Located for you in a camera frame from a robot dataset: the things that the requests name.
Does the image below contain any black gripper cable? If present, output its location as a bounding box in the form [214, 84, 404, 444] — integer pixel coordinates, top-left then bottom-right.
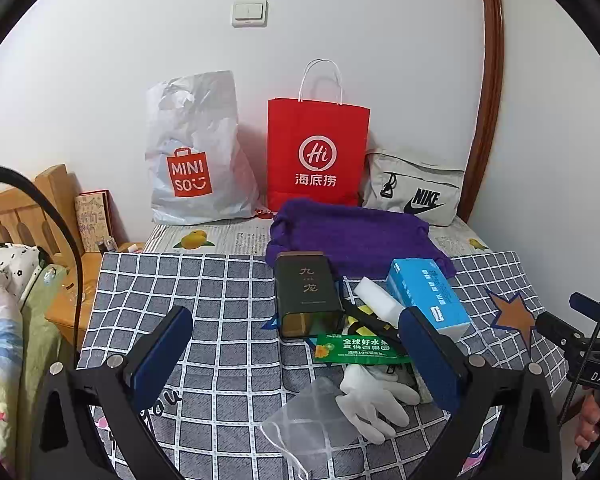
[0, 163, 89, 363]
[559, 280, 600, 427]

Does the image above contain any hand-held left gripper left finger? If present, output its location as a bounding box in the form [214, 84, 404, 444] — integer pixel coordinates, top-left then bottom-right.
[39, 305, 195, 480]

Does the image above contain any white plastic shopping bag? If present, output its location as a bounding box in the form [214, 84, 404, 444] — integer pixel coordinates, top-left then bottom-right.
[145, 71, 261, 226]

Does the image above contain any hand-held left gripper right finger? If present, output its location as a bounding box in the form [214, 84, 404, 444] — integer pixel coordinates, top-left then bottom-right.
[399, 305, 566, 480]

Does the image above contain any wooden nightstand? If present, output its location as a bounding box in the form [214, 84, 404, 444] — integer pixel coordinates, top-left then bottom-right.
[45, 242, 146, 346]

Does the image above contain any floral pillow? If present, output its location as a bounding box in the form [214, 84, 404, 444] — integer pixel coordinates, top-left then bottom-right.
[0, 242, 51, 306]

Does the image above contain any person's right hand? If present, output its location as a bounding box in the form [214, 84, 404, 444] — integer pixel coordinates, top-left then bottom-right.
[575, 393, 600, 454]

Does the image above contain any dark tin box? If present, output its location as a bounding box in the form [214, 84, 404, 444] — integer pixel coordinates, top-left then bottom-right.
[273, 251, 348, 342]

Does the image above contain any purple towel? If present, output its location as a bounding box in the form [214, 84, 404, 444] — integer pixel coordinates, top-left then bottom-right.
[265, 198, 458, 281]

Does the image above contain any yellow black pouch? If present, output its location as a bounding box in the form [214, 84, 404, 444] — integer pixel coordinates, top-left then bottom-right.
[340, 297, 406, 348]

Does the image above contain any grey fabric bag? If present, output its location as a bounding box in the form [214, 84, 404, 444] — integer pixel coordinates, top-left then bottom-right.
[362, 147, 467, 227]

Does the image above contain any wooden headboard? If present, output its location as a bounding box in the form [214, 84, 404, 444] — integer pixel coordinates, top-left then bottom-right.
[0, 163, 86, 261]

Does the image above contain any grey checkered cloth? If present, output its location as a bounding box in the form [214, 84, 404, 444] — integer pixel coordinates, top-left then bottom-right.
[77, 250, 571, 480]

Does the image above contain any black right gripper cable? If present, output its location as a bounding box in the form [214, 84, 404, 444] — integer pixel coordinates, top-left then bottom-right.
[559, 280, 600, 427]

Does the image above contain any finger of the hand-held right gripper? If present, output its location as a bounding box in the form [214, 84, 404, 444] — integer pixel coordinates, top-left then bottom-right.
[569, 291, 600, 322]
[535, 311, 599, 357]

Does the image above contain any blue tissue pack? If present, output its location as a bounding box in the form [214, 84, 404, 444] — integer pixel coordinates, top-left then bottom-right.
[385, 257, 472, 338]

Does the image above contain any white glove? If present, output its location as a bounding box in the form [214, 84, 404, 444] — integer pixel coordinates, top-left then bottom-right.
[335, 362, 421, 443]

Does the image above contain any colourful quilt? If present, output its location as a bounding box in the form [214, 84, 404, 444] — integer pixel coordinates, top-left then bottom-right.
[0, 280, 71, 466]

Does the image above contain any patterned book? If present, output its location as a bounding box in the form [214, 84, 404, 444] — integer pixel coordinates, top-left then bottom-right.
[75, 190, 116, 253]

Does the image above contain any clear plastic bag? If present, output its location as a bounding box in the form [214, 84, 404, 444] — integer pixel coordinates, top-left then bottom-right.
[260, 376, 361, 473]

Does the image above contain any green packet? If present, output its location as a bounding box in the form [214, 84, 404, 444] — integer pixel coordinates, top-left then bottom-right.
[314, 332, 412, 366]

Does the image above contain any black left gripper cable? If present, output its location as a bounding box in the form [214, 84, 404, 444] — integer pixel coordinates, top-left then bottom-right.
[0, 163, 89, 363]

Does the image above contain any red paper bag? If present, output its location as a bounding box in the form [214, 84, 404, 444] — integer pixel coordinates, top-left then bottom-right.
[266, 59, 371, 213]

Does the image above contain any white light switch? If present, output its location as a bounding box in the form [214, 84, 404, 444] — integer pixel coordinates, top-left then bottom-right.
[231, 1, 269, 28]

